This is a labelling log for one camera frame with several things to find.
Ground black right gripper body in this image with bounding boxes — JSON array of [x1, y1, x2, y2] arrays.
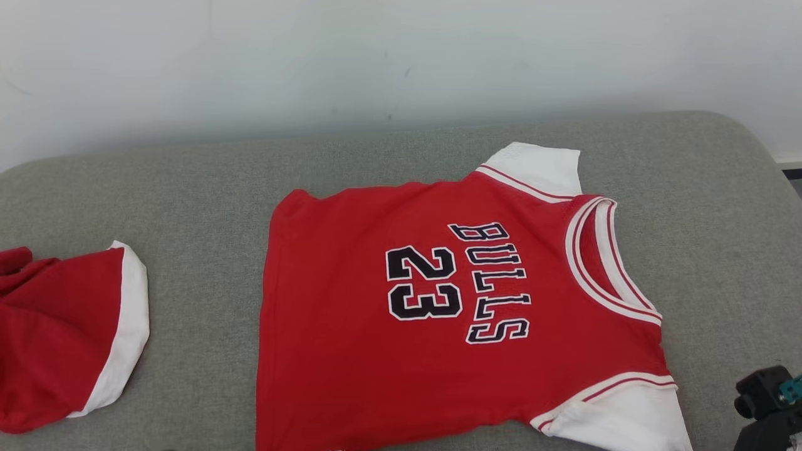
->
[[733, 418, 802, 451]]

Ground red Bulls jersey white sleeves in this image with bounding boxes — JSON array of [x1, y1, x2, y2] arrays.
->
[[0, 241, 151, 434], [256, 142, 693, 451]]

